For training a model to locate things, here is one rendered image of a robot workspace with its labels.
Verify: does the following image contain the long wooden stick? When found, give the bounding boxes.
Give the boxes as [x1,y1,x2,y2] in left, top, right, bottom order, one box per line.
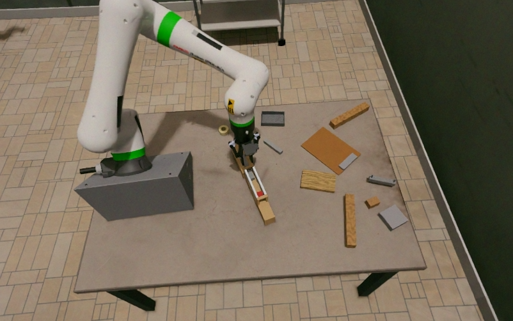
[329,102,370,130]
[344,194,356,248]

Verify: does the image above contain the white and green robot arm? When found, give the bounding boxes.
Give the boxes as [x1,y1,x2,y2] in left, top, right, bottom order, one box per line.
[77,0,269,178]

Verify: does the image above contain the beige roll of masking tape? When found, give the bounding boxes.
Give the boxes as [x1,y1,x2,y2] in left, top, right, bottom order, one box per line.
[219,125,229,136]

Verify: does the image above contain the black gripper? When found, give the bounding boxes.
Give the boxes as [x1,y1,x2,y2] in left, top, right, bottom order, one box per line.
[228,131,260,165]

